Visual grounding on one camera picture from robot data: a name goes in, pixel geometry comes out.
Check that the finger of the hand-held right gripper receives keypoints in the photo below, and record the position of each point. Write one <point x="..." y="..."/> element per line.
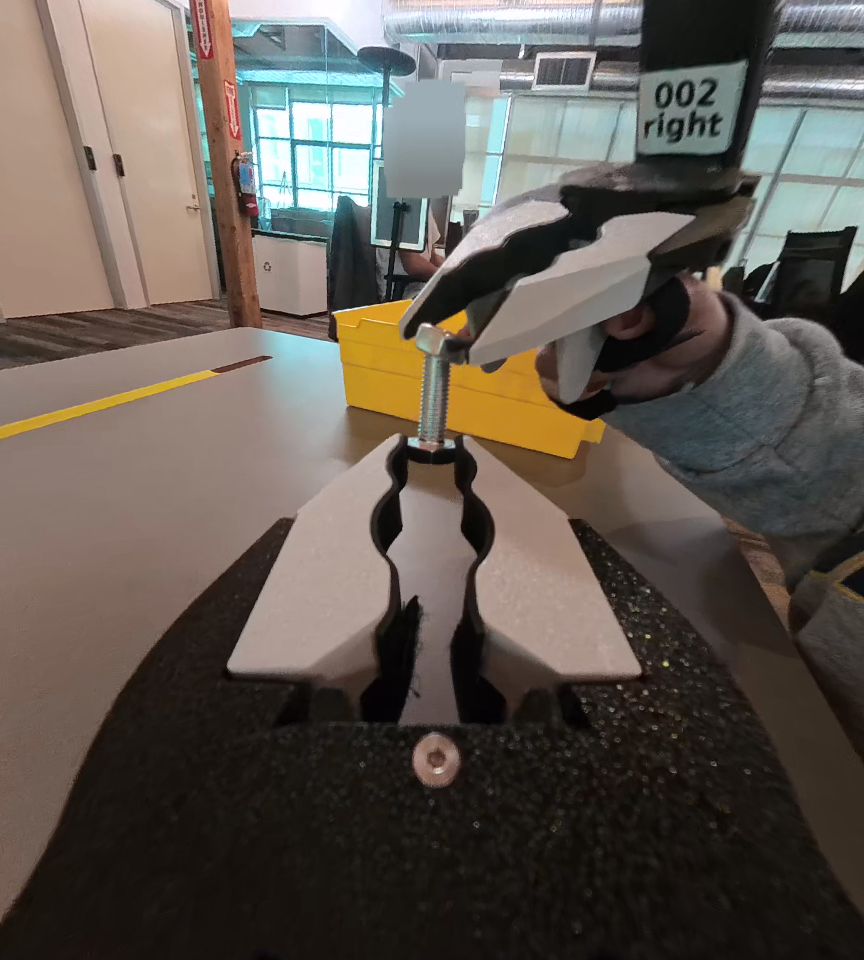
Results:
<point x="574" y="292"/>
<point x="488" y="240"/>

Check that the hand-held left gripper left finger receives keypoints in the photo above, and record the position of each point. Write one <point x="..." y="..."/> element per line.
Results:
<point x="327" y="570"/>

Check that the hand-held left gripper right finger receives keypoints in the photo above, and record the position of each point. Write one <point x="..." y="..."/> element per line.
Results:
<point x="544" y="585"/>

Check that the yellow plastic bin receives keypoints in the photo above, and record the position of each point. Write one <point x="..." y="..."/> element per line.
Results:
<point x="387" y="360"/>

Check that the black nut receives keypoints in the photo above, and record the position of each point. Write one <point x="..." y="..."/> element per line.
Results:
<point x="432" y="450"/>

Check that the silver hex bolt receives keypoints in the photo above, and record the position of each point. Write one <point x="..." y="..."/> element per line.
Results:
<point x="432" y="390"/>

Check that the person's right forearm grey sleeve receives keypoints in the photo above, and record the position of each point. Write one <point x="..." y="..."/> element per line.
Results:
<point x="784" y="420"/>

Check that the person's right hand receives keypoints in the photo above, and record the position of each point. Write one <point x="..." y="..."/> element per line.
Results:
<point x="664" y="373"/>

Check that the white board on stand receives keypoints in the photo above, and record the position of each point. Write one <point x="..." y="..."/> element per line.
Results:
<point x="390" y="210"/>

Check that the ceiling air vent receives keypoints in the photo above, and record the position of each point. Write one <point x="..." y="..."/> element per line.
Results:
<point x="564" y="70"/>

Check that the chair with dark jacket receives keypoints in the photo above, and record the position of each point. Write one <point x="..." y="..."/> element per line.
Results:
<point x="349" y="255"/>

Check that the white recycling bin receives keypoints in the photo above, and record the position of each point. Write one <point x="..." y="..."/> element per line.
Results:
<point x="293" y="277"/>

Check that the black floor lamp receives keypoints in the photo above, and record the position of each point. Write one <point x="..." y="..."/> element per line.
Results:
<point x="387" y="64"/>

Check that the black office chair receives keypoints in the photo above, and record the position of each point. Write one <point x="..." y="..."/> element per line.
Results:
<point x="807" y="274"/>

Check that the red fire extinguisher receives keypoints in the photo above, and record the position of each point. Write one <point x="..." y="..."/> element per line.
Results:
<point x="245" y="184"/>

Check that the yellow tape strip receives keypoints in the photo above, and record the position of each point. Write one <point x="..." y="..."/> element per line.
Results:
<point x="79" y="409"/>

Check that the white door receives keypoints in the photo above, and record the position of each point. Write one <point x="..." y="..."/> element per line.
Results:
<point x="158" y="187"/>
<point x="19" y="187"/>

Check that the wooden post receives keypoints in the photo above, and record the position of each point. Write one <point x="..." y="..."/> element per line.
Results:
<point x="225" y="225"/>

